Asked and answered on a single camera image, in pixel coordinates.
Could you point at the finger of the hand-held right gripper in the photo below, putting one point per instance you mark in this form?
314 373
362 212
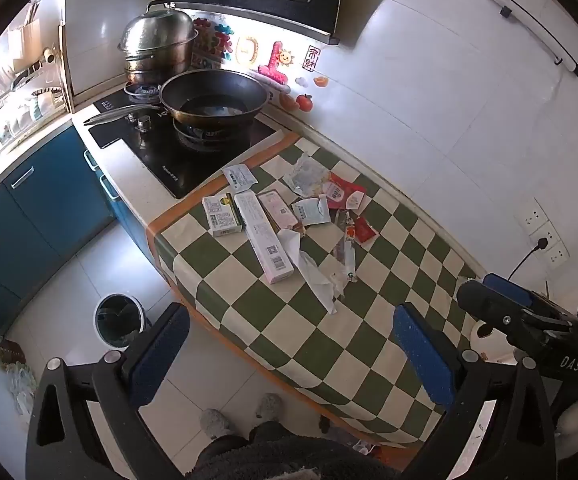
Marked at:
511 287
489 305

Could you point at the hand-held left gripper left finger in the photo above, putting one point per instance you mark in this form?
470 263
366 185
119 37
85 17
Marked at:
161 352

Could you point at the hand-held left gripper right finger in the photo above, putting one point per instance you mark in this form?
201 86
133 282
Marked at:
419 355

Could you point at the red white snack packet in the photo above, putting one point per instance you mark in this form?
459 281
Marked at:
341 192

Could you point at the white paper slip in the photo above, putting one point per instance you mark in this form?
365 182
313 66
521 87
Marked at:
239 177

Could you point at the round white waste bin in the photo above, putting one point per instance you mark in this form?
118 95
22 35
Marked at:
119 320

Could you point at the green white checkered tablecloth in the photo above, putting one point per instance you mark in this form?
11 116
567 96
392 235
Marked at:
369 320

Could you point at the person's grey fluffy slipper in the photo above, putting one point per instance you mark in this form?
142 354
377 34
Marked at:
217 424
270 407

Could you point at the crumpled white tissue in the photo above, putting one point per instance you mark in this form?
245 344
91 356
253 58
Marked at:
314 275

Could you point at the small red sachet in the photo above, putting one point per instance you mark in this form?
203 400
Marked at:
366 231

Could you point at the brown clear wrapper strip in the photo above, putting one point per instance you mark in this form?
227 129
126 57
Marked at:
344 240

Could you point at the green white medicine box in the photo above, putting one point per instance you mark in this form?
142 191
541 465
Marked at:
221 215

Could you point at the long white pink box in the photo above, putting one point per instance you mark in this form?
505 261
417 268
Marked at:
266 245

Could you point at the cooking oil bottle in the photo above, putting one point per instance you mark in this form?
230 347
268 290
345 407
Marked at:
1 350

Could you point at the person's dark fleece clothing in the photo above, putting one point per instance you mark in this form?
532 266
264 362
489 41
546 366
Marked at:
289 455

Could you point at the torn white blue packet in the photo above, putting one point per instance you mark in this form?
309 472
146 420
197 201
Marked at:
311 210

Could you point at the blue kitchen cabinet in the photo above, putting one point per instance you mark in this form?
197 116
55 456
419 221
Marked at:
34 220

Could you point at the pink white flat packet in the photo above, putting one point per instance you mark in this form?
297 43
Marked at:
279 210

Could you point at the black glass gas stove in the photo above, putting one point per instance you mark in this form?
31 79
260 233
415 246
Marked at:
169 160

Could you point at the crumpled clear plastic wrapper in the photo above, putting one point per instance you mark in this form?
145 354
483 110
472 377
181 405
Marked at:
306 175

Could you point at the dish rack with bowls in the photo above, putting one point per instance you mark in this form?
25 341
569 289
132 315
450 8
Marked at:
14 90

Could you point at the stainless steel steamer pot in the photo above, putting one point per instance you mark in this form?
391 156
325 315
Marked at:
156 40

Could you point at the oval yellow framed sticker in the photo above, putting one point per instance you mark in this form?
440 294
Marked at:
247 50

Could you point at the sun face sticker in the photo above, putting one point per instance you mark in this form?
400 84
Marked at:
286 57

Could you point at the white wall socket panel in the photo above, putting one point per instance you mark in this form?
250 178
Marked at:
541 232

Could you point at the white black wall rail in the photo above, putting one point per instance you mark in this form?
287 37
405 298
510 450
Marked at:
544 35

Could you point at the red tomato wall sticker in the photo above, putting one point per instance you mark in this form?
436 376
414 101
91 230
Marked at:
305 102

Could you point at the orange round wall sticker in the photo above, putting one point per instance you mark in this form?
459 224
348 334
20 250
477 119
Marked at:
287 102

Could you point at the pink plush wall decoration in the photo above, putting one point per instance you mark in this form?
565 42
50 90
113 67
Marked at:
272 70

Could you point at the red character wall sticker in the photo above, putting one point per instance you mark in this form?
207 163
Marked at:
314 55

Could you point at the colourful flower wall magnets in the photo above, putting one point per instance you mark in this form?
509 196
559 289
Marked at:
214 40

